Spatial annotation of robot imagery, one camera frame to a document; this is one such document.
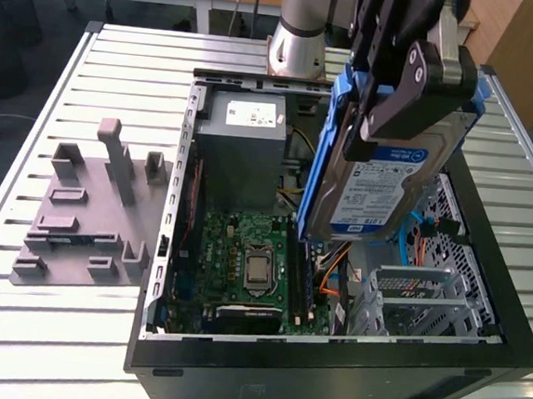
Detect orange black power wire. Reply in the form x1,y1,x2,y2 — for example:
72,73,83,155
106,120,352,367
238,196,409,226
412,217,461,273

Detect metal disk bay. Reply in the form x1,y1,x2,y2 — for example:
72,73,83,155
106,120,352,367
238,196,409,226
347,260,499,346

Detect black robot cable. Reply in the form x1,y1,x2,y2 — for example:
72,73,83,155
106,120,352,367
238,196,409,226
228,0,262,36

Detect black PC case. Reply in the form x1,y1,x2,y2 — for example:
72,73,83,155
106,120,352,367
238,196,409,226
120,62,533,399

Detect grey power supply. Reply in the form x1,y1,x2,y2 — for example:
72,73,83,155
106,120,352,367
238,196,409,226
188,88,290,219

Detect red wire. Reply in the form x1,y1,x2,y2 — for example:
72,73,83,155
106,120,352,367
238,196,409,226
186,159,205,232

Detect yellow wires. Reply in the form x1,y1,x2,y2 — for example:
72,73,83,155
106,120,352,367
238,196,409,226
279,126,312,198

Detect black RAM stick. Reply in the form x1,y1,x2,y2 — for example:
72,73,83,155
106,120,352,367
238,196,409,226
298,237,324,320

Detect silver CPU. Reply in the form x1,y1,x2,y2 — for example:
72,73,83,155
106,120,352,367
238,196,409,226
243,253,274,288

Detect black graphics card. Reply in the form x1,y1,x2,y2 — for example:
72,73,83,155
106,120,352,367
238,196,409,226
201,299,285,339

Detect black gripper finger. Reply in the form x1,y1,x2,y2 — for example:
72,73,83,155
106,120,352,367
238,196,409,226
343,0,486,171
341,0,393,122

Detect orange wires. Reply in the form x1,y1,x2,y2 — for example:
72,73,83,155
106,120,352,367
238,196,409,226
318,240,355,301

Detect hard disk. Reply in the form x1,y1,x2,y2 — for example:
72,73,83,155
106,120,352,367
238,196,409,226
293,56,493,256

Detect blue data wire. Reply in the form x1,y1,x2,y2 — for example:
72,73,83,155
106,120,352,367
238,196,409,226
395,210,434,271

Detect green motherboard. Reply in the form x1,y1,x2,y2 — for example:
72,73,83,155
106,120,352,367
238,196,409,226
161,203,340,346

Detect grey parts rack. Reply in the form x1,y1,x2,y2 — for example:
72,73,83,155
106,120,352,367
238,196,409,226
8,110,180,301

